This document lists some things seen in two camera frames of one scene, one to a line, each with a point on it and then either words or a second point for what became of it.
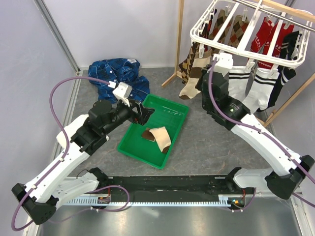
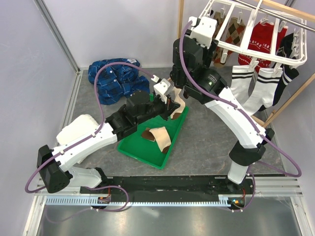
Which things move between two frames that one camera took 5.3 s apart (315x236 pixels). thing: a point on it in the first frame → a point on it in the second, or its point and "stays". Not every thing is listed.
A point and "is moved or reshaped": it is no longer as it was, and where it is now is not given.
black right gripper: x=199 y=85 → x=209 y=54
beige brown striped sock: x=160 y=134 stays
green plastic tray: x=169 y=115 stays
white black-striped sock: x=258 y=96 is moved or reshaped
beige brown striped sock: x=190 y=91 is moved or reshaped
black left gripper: x=143 y=114 → x=169 y=108
